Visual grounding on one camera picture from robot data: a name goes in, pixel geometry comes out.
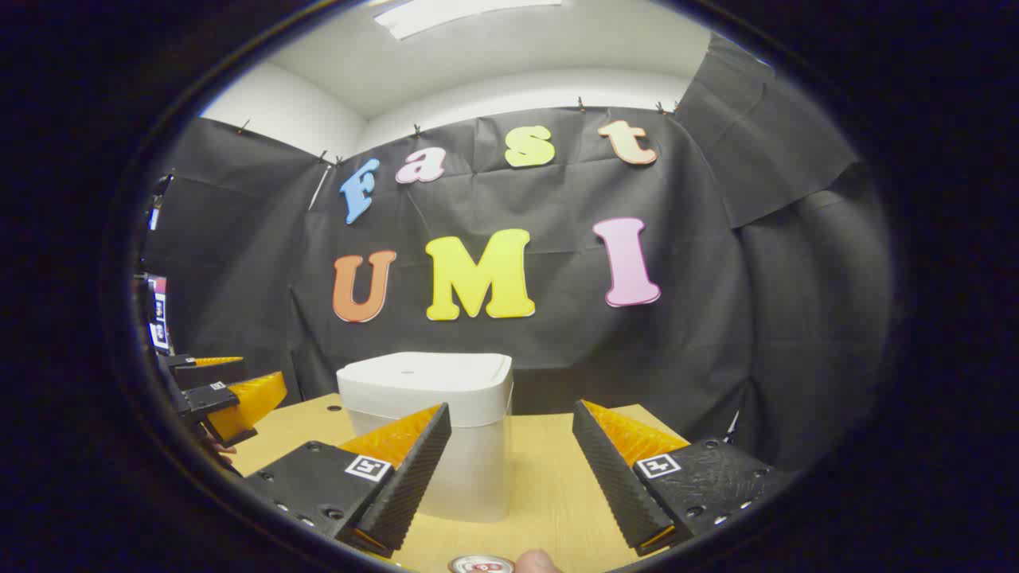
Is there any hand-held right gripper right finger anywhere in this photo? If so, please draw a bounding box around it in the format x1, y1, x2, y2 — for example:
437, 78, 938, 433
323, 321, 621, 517
572, 400, 791, 557

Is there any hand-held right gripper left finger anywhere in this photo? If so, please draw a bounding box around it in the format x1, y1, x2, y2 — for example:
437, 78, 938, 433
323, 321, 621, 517
243, 403, 452, 558

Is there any white desktop garbage bin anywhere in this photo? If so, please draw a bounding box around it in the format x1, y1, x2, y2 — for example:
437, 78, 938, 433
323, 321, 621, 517
337, 352, 514, 524

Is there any red pop can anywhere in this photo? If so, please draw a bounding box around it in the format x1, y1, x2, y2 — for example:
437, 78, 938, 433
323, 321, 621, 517
448, 555, 517, 573

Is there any wooden desktop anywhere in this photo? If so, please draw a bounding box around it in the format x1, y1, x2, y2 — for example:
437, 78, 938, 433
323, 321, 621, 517
227, 392, 693, 573

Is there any computer monitor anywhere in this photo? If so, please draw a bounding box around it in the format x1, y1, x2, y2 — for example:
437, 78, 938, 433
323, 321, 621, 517
146, 275, 172, 353

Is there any black backdrop cloth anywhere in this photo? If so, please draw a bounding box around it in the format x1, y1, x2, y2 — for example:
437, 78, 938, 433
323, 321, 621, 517
143, 32, 896, 470

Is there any ceiling light panel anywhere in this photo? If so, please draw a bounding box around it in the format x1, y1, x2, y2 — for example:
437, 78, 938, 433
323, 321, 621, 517
374, 0, 562, 41

